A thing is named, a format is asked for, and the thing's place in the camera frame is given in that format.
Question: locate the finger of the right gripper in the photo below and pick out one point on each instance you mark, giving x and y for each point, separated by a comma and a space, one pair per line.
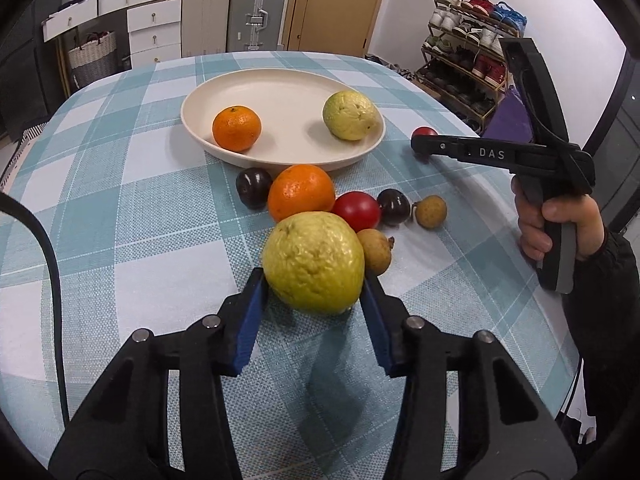
531, 77
466, 149

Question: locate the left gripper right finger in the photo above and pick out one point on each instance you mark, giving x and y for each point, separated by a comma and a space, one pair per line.
505, 430

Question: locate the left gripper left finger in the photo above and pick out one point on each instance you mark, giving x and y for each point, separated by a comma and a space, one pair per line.
157, 411

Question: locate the brown longan with stem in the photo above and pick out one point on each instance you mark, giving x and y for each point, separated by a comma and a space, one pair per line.
431, 212

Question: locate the red tomato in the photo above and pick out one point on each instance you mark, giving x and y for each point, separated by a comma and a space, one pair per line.
424, 131
359, 209

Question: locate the dark plum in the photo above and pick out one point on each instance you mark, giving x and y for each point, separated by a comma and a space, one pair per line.
253, 186
394, 206

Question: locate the orange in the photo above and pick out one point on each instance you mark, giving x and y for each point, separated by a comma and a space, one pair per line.
300, 188

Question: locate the large yellow-green guava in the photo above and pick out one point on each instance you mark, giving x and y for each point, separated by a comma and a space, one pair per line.
314, 263

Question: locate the small orange mandarin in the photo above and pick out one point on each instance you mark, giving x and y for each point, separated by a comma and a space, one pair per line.
236, 128

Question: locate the purple bag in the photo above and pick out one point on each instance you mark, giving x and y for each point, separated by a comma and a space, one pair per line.
510, 122

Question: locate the wooden shoe rack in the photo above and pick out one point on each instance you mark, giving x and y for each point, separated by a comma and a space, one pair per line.
464, 66

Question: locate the checkered teal tablecloth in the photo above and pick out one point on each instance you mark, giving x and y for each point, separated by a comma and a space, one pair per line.
149, 232

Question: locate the wooden door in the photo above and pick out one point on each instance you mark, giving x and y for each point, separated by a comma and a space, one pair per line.
331, 26

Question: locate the cream round plate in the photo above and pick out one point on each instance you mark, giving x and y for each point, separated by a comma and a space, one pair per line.
289, 104

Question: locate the silver suitcase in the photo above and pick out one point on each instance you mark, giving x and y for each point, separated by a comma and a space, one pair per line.
254, 25

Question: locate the beige suitcase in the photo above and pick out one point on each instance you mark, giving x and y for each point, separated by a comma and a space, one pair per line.
204, 27

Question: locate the woven laundry basket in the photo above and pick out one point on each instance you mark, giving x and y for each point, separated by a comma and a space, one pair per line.
95, 59

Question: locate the white drawer desk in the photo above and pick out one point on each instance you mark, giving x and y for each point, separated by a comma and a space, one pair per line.
153, 26

